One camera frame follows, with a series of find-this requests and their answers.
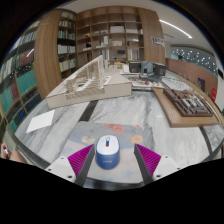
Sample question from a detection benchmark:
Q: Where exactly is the brown architectural model on board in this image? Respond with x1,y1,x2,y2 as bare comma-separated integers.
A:
152,87,221,129

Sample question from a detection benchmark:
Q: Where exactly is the person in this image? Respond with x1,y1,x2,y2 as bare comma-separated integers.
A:
0,141,28,165

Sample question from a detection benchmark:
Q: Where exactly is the long ceiling light strip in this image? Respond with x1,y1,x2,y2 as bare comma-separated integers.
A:
158,19,194,40

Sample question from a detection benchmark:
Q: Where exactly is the wooden shelf unit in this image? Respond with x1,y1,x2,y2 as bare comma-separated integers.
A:
75,5,166,70

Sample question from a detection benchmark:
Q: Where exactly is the light blue floral mouse pad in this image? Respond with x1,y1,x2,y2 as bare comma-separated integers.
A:
59,120,148,185

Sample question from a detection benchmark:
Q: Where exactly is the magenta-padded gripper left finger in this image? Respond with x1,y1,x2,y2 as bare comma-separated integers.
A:
44,143,96,187

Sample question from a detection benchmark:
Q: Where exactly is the white architectural model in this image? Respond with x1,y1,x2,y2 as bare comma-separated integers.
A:
45,54,134,110

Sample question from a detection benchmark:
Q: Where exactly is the white and blue computer mouse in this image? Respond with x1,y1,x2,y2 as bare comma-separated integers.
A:
95,134,121,171

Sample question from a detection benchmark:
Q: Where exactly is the grey house model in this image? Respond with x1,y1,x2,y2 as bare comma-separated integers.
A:
128,60,167,77

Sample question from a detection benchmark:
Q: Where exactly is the white paper sheet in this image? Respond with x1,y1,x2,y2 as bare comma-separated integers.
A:
25,109,56,134

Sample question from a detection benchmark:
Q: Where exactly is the shelf unit with colourful books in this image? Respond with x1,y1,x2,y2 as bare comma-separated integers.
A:
0,20,44,134

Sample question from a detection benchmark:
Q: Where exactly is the red wall box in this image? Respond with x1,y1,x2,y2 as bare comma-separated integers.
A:
210,87,219,103

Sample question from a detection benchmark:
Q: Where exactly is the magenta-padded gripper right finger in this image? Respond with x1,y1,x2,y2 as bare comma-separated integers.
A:
133,143,181,186

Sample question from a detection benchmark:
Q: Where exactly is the dark shelf unit with books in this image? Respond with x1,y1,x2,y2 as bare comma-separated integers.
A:
57,9,78,80

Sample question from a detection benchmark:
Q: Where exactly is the flat white site model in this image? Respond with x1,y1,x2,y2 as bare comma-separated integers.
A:
127,75,165,90

